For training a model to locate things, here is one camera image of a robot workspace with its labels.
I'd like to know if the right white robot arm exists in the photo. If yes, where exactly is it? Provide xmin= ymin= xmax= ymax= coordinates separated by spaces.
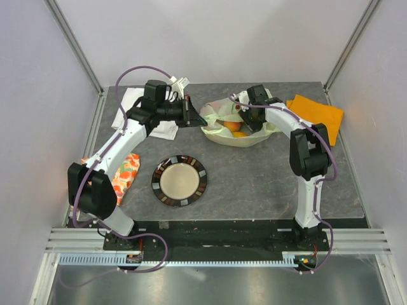
xmin=231 ymin=85 xmax=337 ymax=250

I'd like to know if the white folded cloth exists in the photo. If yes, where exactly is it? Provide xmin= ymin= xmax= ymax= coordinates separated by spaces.
xmin=111 ymin=88 xmax=178 ymax=140

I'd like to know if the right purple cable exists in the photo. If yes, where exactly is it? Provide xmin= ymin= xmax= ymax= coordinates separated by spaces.
xmin=229 ymin=93 xmax=338 ymax=276

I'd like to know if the aluminium frame post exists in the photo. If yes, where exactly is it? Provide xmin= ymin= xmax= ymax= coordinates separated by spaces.
xmin=44 ymin=0 xmax=104 ymax=96
xmin=323 ymin=0 xmax=382 ymax=94

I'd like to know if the aluminium front rail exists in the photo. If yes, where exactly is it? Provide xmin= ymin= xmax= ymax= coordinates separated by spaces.
xmin=45 ymin=228 xmax=391 ymax=255

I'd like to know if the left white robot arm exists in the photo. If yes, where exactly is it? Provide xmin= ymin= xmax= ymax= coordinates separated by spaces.
xmin=67 ymin=78 xmax=207 ymax=250

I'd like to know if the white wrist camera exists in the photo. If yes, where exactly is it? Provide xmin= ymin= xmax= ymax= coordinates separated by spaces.
xmin=170 ymin=76 xmax=190 ymax=98
xmin=230 ymin=90 xmax=249 ymax=112

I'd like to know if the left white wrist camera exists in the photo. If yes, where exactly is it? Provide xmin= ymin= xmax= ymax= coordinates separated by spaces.
xmin=170 ymin=76 xmax=190 ymax=98

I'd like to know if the dark rimmed ceramic plate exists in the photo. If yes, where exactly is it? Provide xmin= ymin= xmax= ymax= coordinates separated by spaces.
xmin=151 ymin=155 xmax=208 ymax=207

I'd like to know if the floral patterned cloth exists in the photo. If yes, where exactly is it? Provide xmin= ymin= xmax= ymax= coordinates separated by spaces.
xmin=81 ymin=152 xmax=141 ymax=207

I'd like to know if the white slotted cable duct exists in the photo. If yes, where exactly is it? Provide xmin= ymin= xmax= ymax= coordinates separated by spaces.
xmin=59 ymin=253 xmax=300 ymax=268

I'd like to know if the right aluminium frame post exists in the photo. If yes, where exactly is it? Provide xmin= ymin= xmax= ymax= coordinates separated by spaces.
xmin=323 ymin=0 xmax=382 ymax=94

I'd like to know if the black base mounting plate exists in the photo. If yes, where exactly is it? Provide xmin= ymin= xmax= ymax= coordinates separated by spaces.
xmin=104 ymin=219 xmax=329 ymax=253

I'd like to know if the fake mango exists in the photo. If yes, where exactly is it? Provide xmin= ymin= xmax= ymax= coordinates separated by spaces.
xmin=232 ymin=131 xmax=248 ymax=138

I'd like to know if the fake peach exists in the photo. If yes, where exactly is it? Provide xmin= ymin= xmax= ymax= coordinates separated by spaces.
xmin=223 ymin=121 xmax=241 ymax=133

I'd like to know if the orange folded cloth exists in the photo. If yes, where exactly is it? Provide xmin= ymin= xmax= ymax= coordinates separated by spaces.
xmin=286 ymin=95 xmax=344 ymax=147

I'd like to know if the left aluminium frame post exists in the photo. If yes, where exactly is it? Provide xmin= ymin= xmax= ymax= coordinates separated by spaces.
xmin=44 ymin=0 xmax=104 ymax=96

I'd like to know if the light green plastic bag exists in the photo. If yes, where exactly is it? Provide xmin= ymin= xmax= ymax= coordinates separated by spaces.
xmin=200 ymin=97 xmax=280 ymax=148

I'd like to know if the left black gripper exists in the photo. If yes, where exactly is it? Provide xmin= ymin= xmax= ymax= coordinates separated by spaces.
xmin=157 ymin=95 xmax=207 ymax=128

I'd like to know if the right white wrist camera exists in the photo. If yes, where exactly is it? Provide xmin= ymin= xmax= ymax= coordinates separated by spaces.
xmin=230 ymin=90 xmax=249 ymax=112

